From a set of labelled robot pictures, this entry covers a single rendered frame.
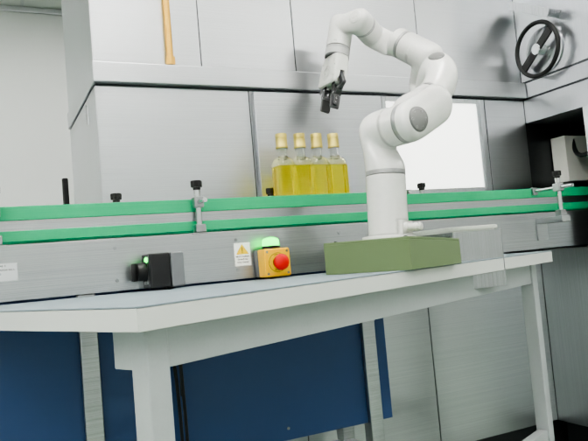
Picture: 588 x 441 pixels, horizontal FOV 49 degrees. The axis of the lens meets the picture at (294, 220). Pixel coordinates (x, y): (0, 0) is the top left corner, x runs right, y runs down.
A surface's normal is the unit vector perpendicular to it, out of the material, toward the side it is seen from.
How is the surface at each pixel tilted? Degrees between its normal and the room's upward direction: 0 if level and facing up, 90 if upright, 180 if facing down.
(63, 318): 90
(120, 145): 90
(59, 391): 90
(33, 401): 90
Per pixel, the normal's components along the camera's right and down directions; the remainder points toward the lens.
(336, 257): -0.65, 0.01
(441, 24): 0.43, -0.09
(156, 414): 0.76, -0.11
